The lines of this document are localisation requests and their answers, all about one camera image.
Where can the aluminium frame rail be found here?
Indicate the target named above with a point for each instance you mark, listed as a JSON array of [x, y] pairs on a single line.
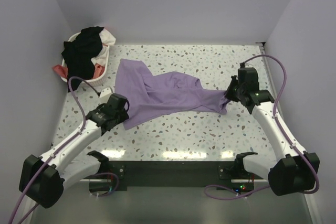
[[29, 207]]

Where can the black t shirt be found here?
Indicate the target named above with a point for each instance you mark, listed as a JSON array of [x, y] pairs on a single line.
[[78, 53]]

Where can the white laundry basket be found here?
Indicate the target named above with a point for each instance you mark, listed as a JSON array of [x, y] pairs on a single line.
[[100, 80]]

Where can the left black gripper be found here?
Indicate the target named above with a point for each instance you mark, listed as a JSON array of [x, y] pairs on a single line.
[[123, 116]]

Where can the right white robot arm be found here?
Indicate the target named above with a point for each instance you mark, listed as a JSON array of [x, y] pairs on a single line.
[[294, 170]]

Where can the white t shirt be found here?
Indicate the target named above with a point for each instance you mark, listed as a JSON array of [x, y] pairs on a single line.
[[107, 40]]

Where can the purple t shirt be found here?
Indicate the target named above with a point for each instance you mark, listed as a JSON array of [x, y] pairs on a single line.
[[153, 96]]

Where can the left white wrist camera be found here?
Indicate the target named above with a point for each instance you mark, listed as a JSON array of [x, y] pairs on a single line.
[[105, 94]]

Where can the coral orange t shirt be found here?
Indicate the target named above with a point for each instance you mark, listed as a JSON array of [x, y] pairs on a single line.
[[63, 71]]

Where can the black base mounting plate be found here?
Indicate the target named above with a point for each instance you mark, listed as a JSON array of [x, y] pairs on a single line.
[[174, 174]]

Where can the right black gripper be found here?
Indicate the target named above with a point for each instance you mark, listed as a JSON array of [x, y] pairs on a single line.
[[228, 94]]

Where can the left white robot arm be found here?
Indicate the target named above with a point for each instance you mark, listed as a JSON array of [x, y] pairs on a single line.
[[44, 178]]

